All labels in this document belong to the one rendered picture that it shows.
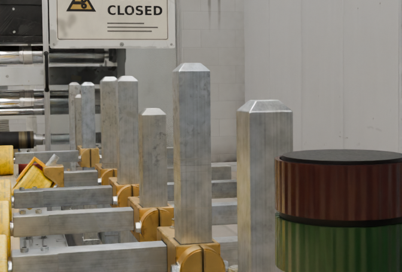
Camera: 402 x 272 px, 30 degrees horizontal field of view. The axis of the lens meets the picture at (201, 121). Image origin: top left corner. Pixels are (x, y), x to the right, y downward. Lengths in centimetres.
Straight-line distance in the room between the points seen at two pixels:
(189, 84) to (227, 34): 874
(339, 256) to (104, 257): 57
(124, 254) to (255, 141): 33
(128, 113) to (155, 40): 158
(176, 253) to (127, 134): 52
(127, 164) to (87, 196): 10
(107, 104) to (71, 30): 130
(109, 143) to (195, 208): 75
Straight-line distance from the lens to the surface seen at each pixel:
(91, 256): 85
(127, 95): 130
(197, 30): 945
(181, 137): 81
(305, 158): 32
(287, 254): 32
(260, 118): 56
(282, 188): 32
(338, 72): 688
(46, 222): 109
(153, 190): 106
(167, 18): 288
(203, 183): 82
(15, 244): 120
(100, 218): 110
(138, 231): 105
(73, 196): 135
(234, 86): 955
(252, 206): 57
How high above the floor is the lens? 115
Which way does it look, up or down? 3 degrees down
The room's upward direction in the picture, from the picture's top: 1 degrees counter-clockwise
